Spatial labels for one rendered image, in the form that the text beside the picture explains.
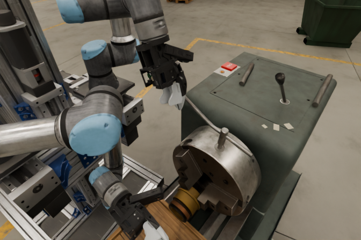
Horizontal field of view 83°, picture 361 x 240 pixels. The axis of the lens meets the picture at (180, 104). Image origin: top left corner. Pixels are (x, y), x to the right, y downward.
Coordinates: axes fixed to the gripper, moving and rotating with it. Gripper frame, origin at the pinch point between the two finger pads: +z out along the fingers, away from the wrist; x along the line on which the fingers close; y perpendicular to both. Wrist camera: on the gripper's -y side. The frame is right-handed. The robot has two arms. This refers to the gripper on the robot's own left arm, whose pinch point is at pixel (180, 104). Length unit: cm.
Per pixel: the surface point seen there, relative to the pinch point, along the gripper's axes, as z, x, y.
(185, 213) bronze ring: 30.7, 3.7, 13.2
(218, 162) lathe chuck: 19.0, 9.1, -0.5
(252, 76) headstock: 12, -3, -50
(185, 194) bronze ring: 27.8, 1.2, 9.5
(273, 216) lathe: 91, 7, -37
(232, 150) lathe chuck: 19.2, 9.9, -7.4
